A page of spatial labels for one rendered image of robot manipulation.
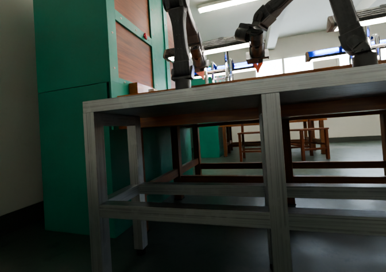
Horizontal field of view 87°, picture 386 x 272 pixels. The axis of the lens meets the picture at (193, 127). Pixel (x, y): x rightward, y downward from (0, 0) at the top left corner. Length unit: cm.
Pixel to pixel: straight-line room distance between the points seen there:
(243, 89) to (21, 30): 165
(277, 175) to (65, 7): 143
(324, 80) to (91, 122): 70
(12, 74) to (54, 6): 52
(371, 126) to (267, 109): 640
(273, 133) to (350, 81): 21
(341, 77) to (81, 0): 133
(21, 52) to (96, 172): 127
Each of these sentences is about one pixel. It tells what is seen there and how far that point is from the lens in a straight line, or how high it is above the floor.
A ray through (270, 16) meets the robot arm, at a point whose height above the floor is 99.
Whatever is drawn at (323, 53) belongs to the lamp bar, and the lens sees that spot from 195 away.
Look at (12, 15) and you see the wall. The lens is 194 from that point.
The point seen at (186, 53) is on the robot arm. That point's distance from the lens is 84.
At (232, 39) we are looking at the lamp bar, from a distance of 136.
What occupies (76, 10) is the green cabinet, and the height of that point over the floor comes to 127.
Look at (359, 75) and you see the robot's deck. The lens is 63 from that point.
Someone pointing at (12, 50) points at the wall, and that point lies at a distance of 184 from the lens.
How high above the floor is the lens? 55
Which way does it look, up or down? 1 degrees up
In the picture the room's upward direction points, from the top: 4 degrees counter-clockwise
